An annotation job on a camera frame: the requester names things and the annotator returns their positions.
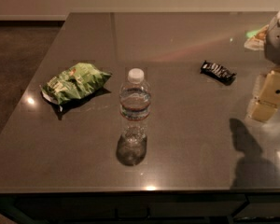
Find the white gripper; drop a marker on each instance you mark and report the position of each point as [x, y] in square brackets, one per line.
[278, 44]

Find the black rxbar chocolate wrapper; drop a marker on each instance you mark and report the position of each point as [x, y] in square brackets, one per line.
[217, 71]

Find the clear plastic water bottle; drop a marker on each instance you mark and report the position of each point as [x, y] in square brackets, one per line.
[134, 106]

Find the green chip bag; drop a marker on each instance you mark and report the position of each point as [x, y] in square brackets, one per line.
[75, 83]

